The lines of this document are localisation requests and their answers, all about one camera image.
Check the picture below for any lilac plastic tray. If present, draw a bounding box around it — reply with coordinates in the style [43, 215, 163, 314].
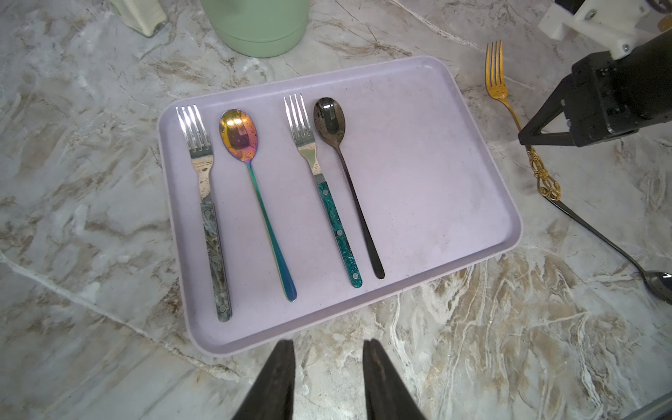
[157, 56, 523, 356]

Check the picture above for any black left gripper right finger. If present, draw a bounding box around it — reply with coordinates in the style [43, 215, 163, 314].
[362, 339, 425, 419]

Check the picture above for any green handle silver fork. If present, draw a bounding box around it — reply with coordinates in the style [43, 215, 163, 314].
[283, 94, 362, 288]

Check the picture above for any white spice bottle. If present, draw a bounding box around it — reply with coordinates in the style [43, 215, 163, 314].
[109, 0, 168, 38]

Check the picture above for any grey marbled handle fork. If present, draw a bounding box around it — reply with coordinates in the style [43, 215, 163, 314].
[175, 105, 233, 322]

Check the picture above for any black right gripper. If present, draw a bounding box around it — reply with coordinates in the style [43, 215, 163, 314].
[518, 31, 671, 147]

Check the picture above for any gold ornate fork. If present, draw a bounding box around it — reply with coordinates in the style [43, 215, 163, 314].
[485, 40, 562, 201]

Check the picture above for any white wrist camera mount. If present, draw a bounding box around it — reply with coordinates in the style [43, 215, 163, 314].
[538, 0, 671, 60]

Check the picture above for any long black spoon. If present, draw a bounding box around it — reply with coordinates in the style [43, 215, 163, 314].
[547, 198, 671, 305]

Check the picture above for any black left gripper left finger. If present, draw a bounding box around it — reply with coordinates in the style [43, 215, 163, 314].
[233, 339, 296, 419]

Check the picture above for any green plastic jug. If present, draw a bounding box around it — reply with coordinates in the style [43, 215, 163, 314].
[201, 0, 311, 58]

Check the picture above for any dark metal spoon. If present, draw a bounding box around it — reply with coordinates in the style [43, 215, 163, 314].
[313, 97, 386, 279]

